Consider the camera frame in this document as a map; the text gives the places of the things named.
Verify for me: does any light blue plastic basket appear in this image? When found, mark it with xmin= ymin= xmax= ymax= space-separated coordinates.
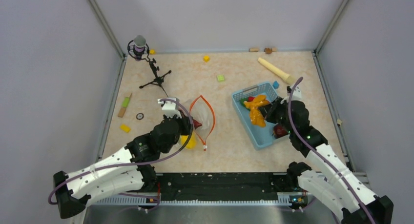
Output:
xmin=231 ymin=82 xmax=289 ymax=150

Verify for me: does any blue toy block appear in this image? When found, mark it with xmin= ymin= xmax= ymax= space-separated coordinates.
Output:
xmin=272 ymin=81 xmax=280 ymax=89

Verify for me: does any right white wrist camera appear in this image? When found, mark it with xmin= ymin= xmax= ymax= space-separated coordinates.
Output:
xmin=286 ymin=86 xmax=302 ymax=102

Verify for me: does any clear orange-zip bag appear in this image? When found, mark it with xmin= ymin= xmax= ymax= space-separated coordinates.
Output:
xmin=182 ymin=95 xmax=216 ymax=151

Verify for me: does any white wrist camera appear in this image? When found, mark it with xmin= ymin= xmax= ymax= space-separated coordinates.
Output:
xmin=286 ymin=86 xmax=302 ymax=102
xmin=157 ymin=97 xmax=182 ymax=119

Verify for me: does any microphone on black tripod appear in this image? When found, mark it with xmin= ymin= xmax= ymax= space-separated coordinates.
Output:
xmin=127 ymin=35 xmax=172 ymax=97

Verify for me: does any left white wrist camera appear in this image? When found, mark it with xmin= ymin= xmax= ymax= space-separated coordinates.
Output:
xmin=157 ymin=97 xmax=182 ymax=119

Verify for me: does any dark brown toy mushroom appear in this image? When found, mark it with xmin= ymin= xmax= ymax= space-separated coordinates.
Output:
xmin=193 ymin=119 xmax=202 ymax=129

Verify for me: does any yellow toy lemon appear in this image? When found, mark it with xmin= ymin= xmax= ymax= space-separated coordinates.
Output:
xmin=180 ymin=134 xmax=197 ymax=149

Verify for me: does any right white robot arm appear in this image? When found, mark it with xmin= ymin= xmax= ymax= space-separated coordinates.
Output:
xmin=259 ymin=98 xmax=394 ymax=224

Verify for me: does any green toy cucumber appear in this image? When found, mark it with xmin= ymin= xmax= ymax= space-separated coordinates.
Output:
xmin=239 ymin=98 xmax=248 ymax=109

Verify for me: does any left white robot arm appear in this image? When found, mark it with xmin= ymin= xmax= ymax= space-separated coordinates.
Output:
xmin=47 ymin=116 xmax=200 ymax=219

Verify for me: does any green wooden knife toy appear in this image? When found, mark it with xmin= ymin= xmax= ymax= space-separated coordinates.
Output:
xmin=117 ymin=92 xmax=132 ymax=118

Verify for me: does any yellow block left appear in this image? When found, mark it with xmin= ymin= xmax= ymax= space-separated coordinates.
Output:
xmin=120 ymin=124 xmax=131 ymax=133

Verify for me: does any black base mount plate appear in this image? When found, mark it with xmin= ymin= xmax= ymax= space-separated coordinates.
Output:
xmin=152 ymin=172 xmax=292 ymax=202

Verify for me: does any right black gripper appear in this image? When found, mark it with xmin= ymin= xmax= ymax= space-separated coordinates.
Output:
xmin=258 ymin=96 xmax=295 ymax=134

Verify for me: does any cream wooden rolling pin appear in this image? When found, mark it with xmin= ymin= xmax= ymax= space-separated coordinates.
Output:
xmin=257 ymin=58 xmax=296 ymax=85

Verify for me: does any green toy block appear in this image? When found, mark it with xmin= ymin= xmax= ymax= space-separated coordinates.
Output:
xmin=216 ymin=75 xmax=225 ymax=82

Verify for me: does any dark red toy apple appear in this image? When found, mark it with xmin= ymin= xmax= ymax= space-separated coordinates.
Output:
xmin=273 ymin=124 xmax=288 ymax=139

